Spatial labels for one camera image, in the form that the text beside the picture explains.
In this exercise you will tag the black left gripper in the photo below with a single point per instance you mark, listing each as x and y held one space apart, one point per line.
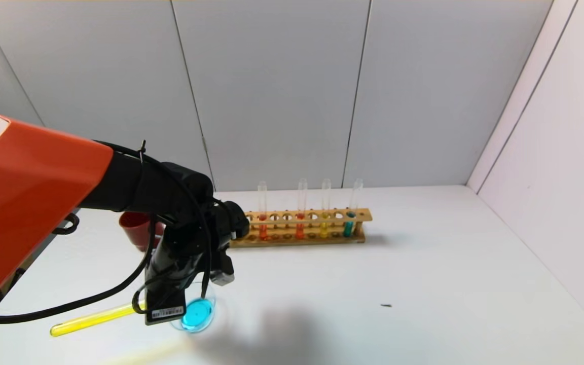
166 313

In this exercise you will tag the yellow pigment glass test tube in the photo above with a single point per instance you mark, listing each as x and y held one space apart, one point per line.
324 230
89 320

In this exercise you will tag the orange and black left arm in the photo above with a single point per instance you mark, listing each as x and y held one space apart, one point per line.
28 203

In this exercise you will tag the clear glass beaker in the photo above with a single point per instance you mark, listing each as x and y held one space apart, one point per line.
201 314

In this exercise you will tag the orange pigment glass test tube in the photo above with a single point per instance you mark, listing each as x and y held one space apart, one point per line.
300 230
263 232

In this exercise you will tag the wooden test tube rack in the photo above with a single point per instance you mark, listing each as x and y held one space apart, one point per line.
312 242

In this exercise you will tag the blue pigment glass test tube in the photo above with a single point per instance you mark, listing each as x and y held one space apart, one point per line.
348 229

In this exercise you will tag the dark red plastic cup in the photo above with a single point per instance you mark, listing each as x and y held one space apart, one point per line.
135 233

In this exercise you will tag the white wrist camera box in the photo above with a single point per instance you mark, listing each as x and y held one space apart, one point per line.
222 268

